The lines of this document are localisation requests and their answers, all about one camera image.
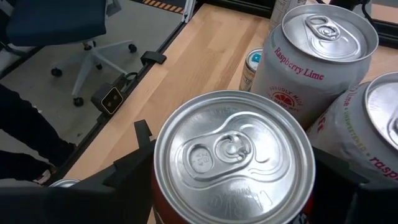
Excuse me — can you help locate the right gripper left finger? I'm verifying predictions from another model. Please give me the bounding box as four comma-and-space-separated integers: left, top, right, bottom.
0, 119, 157, 224

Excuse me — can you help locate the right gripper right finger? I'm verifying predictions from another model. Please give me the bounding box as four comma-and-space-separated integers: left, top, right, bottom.
306, 146, 398, 224

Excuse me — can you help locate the silver red Spindrift can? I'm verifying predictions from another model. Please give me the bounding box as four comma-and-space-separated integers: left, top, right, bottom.
250, 2, 379, 131
306, 72, 398, 187

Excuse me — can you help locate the red Fanta can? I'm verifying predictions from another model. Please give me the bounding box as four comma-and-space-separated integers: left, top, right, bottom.
151, 90, 317, 224

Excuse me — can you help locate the wooden shelf with black legs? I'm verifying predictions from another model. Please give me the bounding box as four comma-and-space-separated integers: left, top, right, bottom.
366, 17, 398, 85

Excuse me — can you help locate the silver blue slim can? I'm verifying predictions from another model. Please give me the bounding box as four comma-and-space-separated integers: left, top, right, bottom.
238, 47, 264, 93
48, 178, 81, 189

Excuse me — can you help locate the person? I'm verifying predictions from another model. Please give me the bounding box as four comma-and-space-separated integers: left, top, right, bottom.
0, 83, 77, 186

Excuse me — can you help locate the black table edge clip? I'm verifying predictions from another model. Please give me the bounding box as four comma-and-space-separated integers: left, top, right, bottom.
140, 50, 167, 65

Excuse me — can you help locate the blue office chair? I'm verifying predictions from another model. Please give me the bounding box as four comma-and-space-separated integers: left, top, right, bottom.
5, 0, 138, 107

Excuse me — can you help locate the black mat with orange stripes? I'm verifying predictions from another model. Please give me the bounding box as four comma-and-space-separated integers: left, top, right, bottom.
141, 0, 185, 14

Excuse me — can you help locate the small black depth camera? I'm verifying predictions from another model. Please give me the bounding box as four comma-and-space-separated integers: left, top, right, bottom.
90, 81, 125, 116

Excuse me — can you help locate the silver aluminium extrusion post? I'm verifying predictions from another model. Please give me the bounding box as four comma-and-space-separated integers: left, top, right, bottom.
181, 0, 197, 24

